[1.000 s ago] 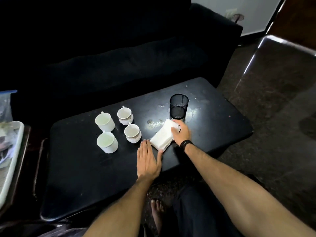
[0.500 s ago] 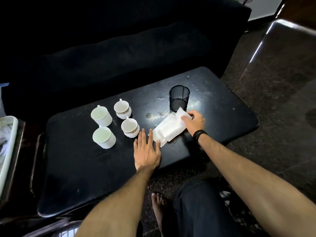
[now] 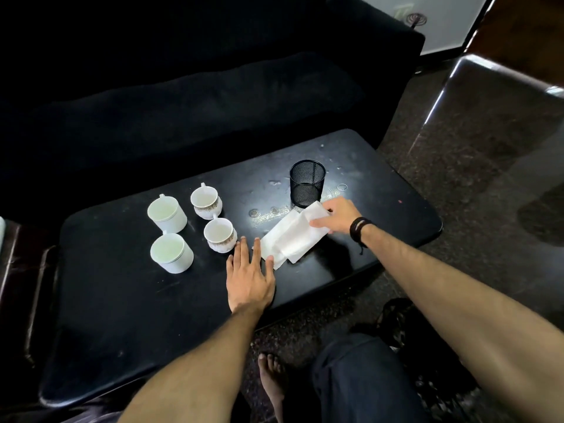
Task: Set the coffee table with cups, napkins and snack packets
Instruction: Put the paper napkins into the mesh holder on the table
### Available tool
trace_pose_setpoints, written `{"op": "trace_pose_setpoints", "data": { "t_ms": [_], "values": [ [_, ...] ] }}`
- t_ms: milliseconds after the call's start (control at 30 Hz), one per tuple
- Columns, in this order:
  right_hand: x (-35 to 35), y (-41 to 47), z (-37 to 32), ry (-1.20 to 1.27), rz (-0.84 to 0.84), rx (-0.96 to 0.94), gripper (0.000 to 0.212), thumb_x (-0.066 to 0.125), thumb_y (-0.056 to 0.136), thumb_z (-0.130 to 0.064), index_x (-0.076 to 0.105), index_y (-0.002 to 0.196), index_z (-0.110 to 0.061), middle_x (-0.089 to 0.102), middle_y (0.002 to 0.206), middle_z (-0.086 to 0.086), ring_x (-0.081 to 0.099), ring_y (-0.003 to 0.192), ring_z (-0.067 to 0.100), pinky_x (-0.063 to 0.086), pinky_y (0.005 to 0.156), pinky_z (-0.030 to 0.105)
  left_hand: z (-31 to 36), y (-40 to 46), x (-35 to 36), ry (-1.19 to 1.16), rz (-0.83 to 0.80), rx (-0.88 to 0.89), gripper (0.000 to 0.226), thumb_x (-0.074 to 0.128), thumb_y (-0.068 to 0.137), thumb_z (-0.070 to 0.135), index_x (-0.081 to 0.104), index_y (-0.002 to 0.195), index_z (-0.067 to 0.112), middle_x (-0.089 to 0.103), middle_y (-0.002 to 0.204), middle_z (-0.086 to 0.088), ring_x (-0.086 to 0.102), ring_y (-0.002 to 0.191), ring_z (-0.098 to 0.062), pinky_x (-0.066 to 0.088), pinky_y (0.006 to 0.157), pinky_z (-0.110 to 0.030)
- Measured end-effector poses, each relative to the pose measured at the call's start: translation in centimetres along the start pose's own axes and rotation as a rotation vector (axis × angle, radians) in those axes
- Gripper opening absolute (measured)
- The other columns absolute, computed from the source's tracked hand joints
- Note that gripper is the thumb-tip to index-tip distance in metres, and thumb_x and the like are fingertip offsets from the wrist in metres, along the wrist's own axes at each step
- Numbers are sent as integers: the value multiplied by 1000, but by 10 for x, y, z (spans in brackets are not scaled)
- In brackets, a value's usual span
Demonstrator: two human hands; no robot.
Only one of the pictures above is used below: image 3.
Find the person's left hand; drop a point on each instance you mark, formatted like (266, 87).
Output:
(249, 286)

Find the person's right hand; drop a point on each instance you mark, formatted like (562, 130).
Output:
(343, 218)

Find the person's right thumb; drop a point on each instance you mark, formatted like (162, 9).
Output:
(320, 223)

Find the person's left thumb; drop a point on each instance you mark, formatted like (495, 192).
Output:
(270, 267)

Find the white paper napkin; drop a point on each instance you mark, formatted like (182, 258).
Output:
(273, 244)
(299, 240)

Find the person's right forearm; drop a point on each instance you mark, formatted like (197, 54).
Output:
(440, 295)

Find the person's left forearm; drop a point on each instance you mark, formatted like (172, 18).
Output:
(198, 370)

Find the black wristband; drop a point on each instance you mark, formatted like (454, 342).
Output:
(359, 229)

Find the black mesh pen holder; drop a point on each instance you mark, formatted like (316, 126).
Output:
(307, 184)

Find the white patterned tea cup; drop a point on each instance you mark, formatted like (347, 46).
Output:
(206, 202)
(220, 235)

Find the plain white mug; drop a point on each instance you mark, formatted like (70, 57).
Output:
(172, 255)
(169, 215)

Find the person's bare foot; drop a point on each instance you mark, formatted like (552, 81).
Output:
(271, 383)

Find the person's leg in dark jeans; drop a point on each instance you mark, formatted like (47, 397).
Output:
(365, 383)

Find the black sofa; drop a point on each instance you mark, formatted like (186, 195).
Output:
(176, 83)

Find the glossy dark glass table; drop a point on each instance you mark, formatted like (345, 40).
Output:
(506, 127)

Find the spiral coil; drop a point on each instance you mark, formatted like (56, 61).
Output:
(417, 18)

